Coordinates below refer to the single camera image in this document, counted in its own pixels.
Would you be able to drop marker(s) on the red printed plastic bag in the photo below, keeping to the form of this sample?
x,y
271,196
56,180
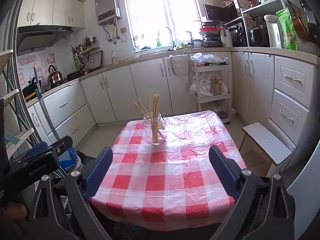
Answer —
x,y
218,86

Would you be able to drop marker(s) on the grey tray with dark rim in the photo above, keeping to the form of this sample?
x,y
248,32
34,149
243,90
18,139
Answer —
x,y
96,61

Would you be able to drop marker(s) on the white base cabinets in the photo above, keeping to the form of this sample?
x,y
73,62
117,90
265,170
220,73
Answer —
x,y
150,87

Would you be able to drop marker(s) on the wall socket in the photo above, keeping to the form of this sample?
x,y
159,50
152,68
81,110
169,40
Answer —
x,y
123,30

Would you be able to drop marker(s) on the metal sliding door frame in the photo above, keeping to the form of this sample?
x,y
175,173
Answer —
x,y
15,42

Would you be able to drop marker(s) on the red pot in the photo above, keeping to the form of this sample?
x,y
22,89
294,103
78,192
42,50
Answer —
x,y
300,28

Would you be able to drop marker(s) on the black microwave oven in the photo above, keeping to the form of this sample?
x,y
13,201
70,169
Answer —
x,y
220,13

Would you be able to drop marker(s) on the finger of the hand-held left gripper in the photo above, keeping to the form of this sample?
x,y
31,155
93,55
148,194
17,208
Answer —
x,y
37,150

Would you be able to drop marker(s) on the green packet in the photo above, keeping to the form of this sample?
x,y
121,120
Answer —
x,y
287,30

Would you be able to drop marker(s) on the bunch of wooden chopsticks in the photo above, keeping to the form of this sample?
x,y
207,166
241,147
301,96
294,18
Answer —
x,y
156,105

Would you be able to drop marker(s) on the blue and white shelf rack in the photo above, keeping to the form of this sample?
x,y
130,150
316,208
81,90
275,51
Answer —
x,y
6,57

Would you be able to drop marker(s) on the black cooker pot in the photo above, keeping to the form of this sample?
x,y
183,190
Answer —
x,y
258,37

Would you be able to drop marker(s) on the wall shelf with bottles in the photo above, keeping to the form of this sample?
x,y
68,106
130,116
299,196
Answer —
x,y
90,46

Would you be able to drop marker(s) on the clear plastic bag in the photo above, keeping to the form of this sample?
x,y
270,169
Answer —
x,y
205,58

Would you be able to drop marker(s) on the black wok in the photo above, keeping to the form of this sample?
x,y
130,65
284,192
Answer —
x,y
31,88

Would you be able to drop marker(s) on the black countertop appliance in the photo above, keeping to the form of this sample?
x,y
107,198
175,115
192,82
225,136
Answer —
x,y
238,36

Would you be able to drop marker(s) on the black frying pan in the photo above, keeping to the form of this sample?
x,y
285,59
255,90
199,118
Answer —
x,y
73,75

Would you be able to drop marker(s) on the blue and white plastic bag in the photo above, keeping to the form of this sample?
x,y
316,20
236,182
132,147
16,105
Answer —
x,y
71,162

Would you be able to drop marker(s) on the clear glass jar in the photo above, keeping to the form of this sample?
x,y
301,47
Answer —
x,y
160,135

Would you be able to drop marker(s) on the hanging kitchen utensils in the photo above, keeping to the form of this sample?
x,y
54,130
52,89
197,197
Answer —
x,y
80,60

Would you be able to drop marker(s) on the clear plastic bottle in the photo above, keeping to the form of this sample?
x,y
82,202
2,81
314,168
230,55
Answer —
x,y
114,58

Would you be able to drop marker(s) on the stack of pans and bowls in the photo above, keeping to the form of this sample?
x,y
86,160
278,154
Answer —
x,y
210,35

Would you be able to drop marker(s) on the kitchen window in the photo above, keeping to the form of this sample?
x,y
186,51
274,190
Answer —
x,y
150,10

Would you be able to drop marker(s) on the white countertop storage shelf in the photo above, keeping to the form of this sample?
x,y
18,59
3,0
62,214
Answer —
x,y
265,7

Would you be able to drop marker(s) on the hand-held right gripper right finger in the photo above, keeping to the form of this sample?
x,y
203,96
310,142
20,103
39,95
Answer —
x,y
221,170

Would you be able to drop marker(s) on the person's left hand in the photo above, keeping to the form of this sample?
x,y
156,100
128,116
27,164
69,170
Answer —
x,y
15,211

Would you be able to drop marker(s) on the steel kettle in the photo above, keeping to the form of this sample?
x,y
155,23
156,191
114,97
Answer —
x,y
55,77

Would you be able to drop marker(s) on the green dish soap bottle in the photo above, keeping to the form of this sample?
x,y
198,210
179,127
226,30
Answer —
x,y
158,42

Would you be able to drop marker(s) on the white wooden stool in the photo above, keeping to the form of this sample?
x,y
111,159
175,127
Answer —
x,y
265,140

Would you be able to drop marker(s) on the white trolley cart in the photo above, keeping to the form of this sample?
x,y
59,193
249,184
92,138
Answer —
x,y
212,97

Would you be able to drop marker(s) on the white hanging trash bin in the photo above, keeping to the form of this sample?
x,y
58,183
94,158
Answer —
x,y
178,66

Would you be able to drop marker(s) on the pink printed wall poster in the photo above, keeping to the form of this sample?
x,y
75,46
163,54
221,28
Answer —
x,y
27,62

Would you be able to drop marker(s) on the grey water heater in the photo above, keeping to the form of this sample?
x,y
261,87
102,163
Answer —
x,y
106,7

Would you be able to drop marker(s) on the metal faucet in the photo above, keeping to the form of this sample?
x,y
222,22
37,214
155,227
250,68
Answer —
x,y
172,36

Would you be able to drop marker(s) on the red checked plastic tablecloth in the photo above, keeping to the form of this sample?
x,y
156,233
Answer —
x,y
162,180

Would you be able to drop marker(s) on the white wall cabinets beside hood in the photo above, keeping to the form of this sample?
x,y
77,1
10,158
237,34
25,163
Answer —
x,y
42,7

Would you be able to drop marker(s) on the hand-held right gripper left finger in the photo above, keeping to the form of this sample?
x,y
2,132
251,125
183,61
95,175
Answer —
x,y
98,172

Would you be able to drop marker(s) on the grey range hood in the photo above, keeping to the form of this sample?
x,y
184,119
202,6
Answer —
x,y
37,37

